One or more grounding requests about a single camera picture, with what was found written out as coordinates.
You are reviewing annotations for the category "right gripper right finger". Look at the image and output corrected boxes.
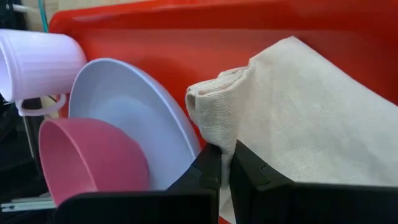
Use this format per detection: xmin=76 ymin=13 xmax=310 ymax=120
xmin=229 ymin=139 xmax=398 ymax=224

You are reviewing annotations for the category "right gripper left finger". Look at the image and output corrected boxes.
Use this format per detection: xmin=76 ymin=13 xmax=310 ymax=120
xmin=54 ymin=142 xmax=223 ymax=224

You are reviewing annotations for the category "pink plastic bowl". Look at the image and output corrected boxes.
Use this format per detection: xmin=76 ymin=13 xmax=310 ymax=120
xmin=38 ymin=117 xmax=150 ymax=208

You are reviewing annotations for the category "beige cloth napkin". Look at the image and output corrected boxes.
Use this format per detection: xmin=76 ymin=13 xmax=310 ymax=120
xmin=185 ymin=35 xmax=398 ymax=224

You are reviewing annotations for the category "lavender plastic plate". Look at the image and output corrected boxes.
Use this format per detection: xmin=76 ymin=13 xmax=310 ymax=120
xmin=68 ymin=57 xmax=203 ymax=191

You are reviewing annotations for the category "light pink ribbed mug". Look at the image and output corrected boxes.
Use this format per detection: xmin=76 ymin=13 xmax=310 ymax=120
xmin=0 ymin=29 xmax=88 ymax=118

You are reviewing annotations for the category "red plastic tray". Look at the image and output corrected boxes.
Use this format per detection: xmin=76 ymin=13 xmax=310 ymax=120
xmin=48 ymin=0 xmax=398 ymax=224

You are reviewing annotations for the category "silver metal bracket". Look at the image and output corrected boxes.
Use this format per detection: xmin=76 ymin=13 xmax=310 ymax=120
xmin=0 ymin=198 xmax=57 ymax=214

